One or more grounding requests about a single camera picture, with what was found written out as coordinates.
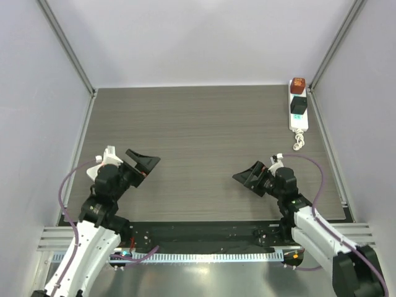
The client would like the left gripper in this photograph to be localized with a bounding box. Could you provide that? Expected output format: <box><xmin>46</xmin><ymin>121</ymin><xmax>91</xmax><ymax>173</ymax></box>
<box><xmin>112</xmin><ymin>149</ymin><xmax>159</xmax><ymax>200</ymax></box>

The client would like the white power strip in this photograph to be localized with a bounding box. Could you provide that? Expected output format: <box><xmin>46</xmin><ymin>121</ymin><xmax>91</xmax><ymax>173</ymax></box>
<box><xmin>288</xmin><ymin>77</ymin><xmax>309</xmax><ymax>132</ymax></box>

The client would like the aluminium frame post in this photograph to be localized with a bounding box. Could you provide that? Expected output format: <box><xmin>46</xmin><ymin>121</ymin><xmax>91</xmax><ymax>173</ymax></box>
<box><xmin>36</xmin><ymin>0</ymin><xmax>97</xmax><ymax>97</ymax></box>
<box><xmin>308</xmin><ymin>0</ymin><xmax>369</xmax><ymax>93</ymax></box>

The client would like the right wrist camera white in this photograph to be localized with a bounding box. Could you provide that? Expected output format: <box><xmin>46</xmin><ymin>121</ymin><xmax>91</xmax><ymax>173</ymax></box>
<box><xmin>269</xmin><ymin>153</ymin><xmax>284</xmax><ymax>176</ymax></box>

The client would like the right aluminium frame post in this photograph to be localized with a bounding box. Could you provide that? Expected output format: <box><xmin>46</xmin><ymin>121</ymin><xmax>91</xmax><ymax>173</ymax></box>
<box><xmin>308</xmin><ymin>0</ymin><xmax>369</xmax><ymax>93</ymax></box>

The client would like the left aluminium frame post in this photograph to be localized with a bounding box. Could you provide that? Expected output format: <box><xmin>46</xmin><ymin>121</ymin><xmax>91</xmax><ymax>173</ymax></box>
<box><xmin>36</xmin><ymin>0</ymin><xmax>97</xmax><ymax>97</ymax></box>

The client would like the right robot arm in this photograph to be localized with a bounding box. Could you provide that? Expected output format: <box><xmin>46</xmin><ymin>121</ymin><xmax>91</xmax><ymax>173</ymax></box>
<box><xmin>233</xmin><ymin>154</ymin><xmax>389</xmax><ymax>296</ymax></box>

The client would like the white coiled power cord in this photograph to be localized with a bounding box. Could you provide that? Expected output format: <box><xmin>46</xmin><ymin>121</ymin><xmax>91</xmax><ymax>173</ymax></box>
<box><xmin>292</xmin><ymin>129</ymin><xmax>306</xmax><ymax>152</ymax></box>

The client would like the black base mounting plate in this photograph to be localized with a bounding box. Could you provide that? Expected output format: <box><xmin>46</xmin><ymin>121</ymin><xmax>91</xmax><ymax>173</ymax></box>
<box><xmin>130</xmin><ymin>220</ymin><xmax>301</xmax><ymax>254</ymax></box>

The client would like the red-brown plug adapter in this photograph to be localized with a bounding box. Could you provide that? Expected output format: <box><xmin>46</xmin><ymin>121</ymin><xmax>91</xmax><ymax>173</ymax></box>
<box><xmin>290</xmin><ymin>77</ymin><xmax>306</xmax><ymax>94</ymax></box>

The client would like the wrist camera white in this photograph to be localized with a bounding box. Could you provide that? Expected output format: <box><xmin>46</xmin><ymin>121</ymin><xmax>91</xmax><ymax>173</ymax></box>
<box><xmin>86</xmin><ymin>145</ymin><xmax>123</xmax><ymax>181</ymax></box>
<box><xmin>269</xmin><ymin>153</ymin><xmax>284</xmax><ymax>176</ymax></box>

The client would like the white slotted cable duct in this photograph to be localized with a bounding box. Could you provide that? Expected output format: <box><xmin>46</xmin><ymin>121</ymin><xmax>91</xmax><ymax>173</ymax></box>
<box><xmin>52</xmin><ymin>251</ymin><xmax>285</xmax><ymax>264</ymax></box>

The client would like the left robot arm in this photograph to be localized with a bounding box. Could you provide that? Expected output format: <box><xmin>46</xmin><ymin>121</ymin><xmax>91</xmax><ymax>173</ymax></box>
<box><xmin>32</xmin><ymin>146</ymin><xmax>161</xmax><ymax>296</ymax></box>

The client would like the black plug adapter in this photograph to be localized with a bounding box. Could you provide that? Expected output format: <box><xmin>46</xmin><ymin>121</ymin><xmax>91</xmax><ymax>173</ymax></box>
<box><xmin>290</xmin><ymin>96</ymin><xmax>308</xmax><ymax>115</ymax></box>

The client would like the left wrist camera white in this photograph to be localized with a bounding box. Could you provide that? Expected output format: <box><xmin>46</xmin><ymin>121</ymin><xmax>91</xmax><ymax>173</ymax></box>
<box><xmin>86</xmin><ymin>145</ymin><xmax>123</xmax><ymax>181</ymax></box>

